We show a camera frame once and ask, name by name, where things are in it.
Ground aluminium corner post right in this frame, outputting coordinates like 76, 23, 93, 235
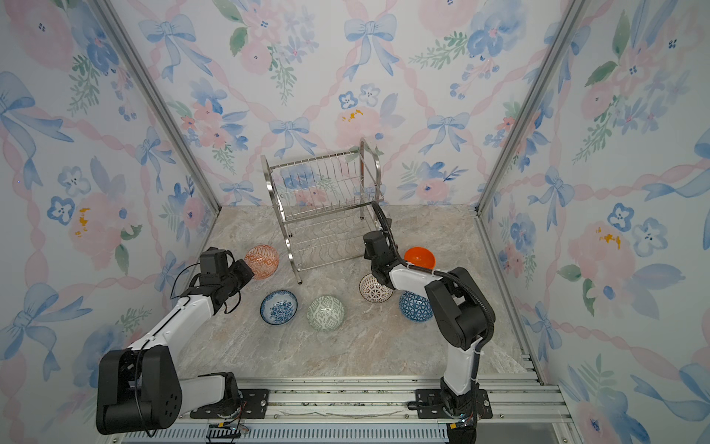
475, 0, 589, 215

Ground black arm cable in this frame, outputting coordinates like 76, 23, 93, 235
370, 201, 497, 345
168, 265, 242, 316

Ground aluminium corner post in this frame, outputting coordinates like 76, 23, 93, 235
475, 0, 589, 215
88, 0, 222, 214

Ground aluminium corner post left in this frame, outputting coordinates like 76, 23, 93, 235
88, 0, 222, 214

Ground green pattern bowl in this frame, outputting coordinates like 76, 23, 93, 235
307, 295, 346, 332

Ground orange plastic bowl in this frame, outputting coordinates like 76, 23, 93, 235
404, 246, 436, 269

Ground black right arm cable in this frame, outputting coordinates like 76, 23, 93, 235
370, 201, 497, 345

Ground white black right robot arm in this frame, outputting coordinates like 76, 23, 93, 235
364, 229, 496, 418

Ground maroon white pattern bowl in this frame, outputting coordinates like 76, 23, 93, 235
359, 274, 394, 303

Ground blue geometric pattern bowl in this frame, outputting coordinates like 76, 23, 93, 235
399, 292, 434, 323

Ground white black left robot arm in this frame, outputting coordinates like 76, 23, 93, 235
95, 247, 254, 436

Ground blue floral bowl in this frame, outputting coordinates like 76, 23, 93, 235
260, 290, 299, 326

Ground steel wire dish rack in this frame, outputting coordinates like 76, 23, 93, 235
262, 138, 383, 284

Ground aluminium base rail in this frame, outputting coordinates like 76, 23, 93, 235
101, 375, 581, 443

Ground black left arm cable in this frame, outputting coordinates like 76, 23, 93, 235
168, 265, 242, 316

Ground red geometric pattern bowl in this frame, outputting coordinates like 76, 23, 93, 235
244, 244, 280, 280

